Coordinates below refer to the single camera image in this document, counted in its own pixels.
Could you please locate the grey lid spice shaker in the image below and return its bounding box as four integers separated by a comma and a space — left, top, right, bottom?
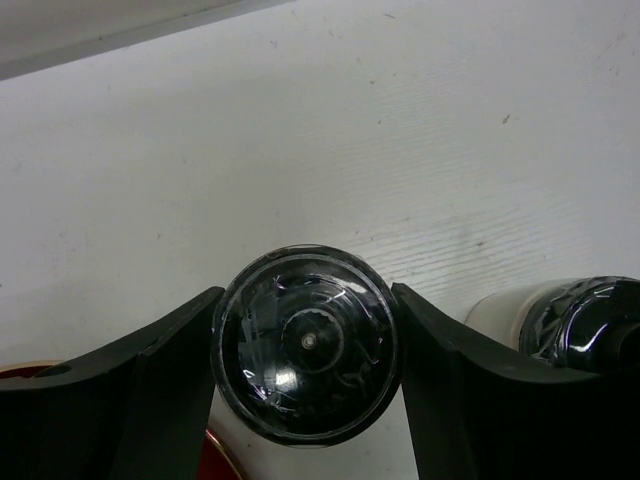
211, 245, 405, 447

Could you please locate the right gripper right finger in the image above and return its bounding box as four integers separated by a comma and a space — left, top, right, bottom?
392, 283, 639, 479

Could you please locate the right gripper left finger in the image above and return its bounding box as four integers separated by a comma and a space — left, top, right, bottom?
1, 287, 223, 479

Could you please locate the red round tray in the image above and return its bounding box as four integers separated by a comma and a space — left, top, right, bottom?
1, 360, 246, 480

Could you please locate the black cap small bottle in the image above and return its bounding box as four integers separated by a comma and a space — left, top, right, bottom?
464, 276, 639, 374

